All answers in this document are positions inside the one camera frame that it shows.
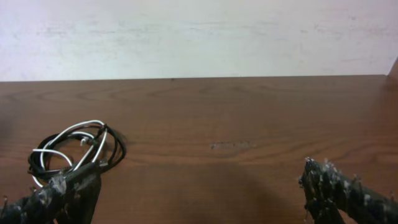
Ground white cable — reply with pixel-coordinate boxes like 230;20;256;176
30;119;108;188

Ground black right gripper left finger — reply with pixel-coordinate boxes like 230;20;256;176
1;162;101;224

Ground black cable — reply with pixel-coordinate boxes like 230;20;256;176
27;123;127;181

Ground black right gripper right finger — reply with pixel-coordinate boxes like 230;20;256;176
298;157;397;224

